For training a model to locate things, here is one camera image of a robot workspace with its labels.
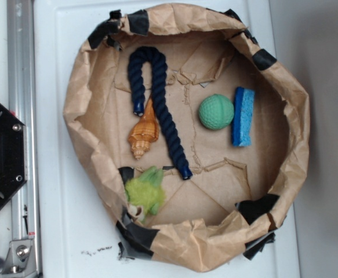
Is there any green fuzzy plush toy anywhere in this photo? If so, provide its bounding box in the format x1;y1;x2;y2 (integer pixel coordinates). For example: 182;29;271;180
125;166;166;222

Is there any blue sponge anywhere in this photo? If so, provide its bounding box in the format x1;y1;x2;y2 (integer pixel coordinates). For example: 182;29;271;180
232;87;255;147

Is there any brown paper bag bin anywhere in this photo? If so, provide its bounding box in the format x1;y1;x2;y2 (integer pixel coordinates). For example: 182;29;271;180
63;3;310;272

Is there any orange spiral seashell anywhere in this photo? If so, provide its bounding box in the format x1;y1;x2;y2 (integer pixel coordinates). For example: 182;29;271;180
128;97;159;160

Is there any green dimpled rubber ball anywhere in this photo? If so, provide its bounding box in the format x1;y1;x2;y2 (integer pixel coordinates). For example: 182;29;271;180
198;94;234;130

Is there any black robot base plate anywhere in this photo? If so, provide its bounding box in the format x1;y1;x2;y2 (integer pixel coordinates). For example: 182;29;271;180
0;103;27;210

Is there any metal corner bracket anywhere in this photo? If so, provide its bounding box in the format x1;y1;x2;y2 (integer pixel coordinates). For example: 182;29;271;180
0;239;38;277

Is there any aluminium extrusion rail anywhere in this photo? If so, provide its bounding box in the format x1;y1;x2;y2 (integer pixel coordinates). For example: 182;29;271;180
7;1;43;277

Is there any dark blue twisted rope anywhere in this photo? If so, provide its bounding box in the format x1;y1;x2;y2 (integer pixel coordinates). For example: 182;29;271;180
128;46;193;181

